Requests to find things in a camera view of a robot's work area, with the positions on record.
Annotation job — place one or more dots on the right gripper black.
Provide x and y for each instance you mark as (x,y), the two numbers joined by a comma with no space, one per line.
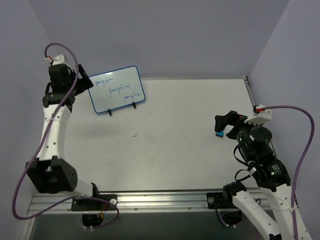
(235,124)

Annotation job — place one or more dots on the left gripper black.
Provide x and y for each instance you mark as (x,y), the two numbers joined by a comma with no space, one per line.
(81,80)

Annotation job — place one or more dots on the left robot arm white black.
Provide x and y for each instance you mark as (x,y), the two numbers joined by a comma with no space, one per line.
(49,172)

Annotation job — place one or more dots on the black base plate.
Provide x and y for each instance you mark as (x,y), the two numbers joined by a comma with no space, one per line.
(217,200)
(101,202)

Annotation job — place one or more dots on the blue framed whiteboard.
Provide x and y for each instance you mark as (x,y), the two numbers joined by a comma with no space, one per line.
(116,89)

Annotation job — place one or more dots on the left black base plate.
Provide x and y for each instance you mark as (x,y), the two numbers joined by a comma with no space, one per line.
(101,202)

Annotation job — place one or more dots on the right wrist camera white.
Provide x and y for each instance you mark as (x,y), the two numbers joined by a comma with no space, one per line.
(261,115)

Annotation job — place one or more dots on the blue whiteboard eraser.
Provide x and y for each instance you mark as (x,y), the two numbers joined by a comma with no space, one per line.
(220,134)

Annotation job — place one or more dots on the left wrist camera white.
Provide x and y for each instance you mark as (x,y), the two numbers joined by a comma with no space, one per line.
(57,60)

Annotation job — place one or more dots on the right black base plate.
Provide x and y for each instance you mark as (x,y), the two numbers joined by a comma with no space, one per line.
(217,200)

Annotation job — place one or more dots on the metal wire easel stand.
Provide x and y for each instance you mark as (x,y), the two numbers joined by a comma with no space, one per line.
(133,104)

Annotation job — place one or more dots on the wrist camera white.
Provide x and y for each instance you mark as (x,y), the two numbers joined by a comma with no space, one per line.
(57,60)
(261,115)

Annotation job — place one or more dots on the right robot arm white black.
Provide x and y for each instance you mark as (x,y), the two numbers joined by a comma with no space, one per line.
(269,173)

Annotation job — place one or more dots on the aluminium mounting rail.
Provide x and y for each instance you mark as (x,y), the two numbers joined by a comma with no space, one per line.
(141,202)

